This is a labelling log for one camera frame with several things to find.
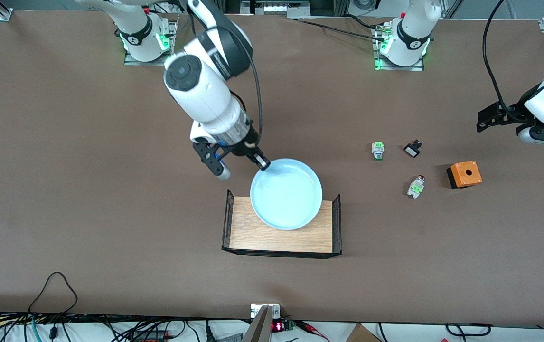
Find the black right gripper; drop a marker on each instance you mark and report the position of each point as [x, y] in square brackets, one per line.
[246, 147]

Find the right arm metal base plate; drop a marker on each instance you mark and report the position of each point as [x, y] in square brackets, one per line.
[170, 54]

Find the wooden tray black mesh sides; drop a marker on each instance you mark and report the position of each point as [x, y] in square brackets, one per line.
[281, 240]

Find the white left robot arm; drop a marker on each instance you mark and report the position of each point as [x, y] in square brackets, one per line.
[412, 38]

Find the green push button switch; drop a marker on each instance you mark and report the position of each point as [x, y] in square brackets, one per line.
[378, 150]

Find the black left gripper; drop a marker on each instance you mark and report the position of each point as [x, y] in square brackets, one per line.
[512, 113]

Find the brown cardboard piece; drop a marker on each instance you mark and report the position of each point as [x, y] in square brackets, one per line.
[362, 334]

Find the black rectangular white-faced button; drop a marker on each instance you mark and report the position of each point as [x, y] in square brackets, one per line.
[412, 150]

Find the light blue round plate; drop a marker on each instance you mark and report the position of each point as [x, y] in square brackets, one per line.
[286, 194]

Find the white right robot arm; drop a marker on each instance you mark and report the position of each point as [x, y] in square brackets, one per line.
[205, 95]

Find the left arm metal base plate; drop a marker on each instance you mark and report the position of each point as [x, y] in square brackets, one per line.
[377, 61]

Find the orange button enclosure box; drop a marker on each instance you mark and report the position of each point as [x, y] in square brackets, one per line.
[465, 174]

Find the metal frame light strip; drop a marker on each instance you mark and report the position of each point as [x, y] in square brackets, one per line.
[274, 8]

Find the red LED display module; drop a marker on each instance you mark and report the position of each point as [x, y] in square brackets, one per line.
[279, 326]

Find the red push button switch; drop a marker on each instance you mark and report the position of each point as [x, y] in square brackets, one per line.
[416, 187]

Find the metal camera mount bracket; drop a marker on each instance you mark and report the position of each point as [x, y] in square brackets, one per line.
[260, 323]

